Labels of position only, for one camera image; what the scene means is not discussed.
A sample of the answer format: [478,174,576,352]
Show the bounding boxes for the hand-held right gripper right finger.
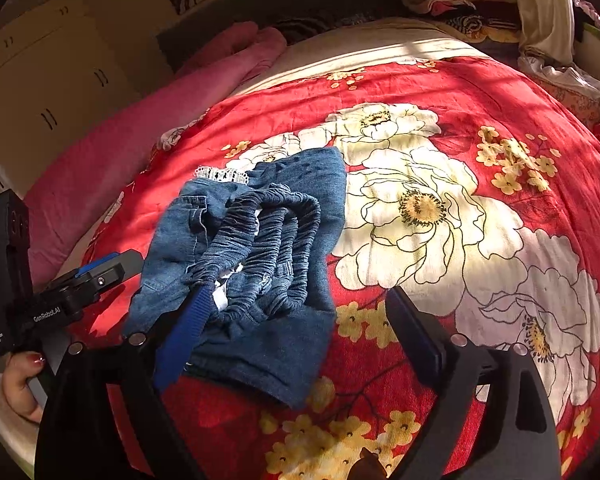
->
[384,286,565,480]

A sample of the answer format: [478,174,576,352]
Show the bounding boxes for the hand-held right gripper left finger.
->
[34,280,222,480]

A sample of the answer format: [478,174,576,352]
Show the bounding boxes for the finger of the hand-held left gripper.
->
[74,251,146,307]

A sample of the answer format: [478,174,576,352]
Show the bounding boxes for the blue denim pants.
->
[122,146,349,409]

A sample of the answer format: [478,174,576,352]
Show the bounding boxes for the person's left hand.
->
[2,352,49,424]

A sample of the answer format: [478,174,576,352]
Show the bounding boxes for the red floral blanket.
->
[45,54,600,480]

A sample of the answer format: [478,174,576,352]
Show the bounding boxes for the pink quilt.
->
[22,21,289,287]

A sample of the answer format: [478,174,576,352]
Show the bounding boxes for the beige wardrobe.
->
[0,0,401,211]

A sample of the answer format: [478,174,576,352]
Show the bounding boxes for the dark headboard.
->
[157,0,406,72]

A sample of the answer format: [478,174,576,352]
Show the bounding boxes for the striped dark cloth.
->
[272,16,337,45]

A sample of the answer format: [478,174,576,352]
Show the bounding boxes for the beige bed sheet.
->
[229,17,482,97]

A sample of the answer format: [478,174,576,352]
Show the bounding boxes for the cream curtain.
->
[514,0,600,102]

